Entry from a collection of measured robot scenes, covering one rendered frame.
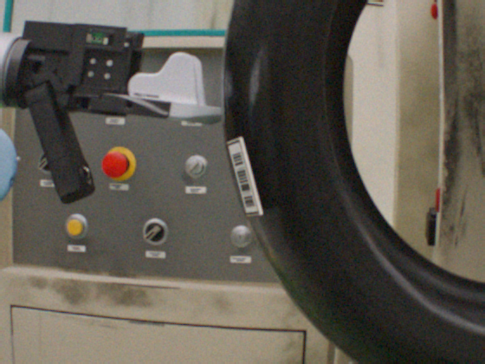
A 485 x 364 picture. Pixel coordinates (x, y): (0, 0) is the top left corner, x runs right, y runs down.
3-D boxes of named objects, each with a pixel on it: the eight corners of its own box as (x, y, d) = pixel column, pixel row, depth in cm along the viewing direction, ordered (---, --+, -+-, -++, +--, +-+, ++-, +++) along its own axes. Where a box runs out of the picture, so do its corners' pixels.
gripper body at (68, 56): (133, 27, 93) (16, 18, 94) (117, 123, 93) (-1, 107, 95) (152, 34, 100) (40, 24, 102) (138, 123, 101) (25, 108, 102)
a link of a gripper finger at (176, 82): (234, 59, 92) (131, 46, 93) (223, 127, 93) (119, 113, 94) (240, 61, 95) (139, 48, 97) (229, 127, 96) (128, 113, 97)
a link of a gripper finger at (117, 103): (167, 100, 92) (73, 89, 93) (164, 119, 92) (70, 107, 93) (178, 102, 96) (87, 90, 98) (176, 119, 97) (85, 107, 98)
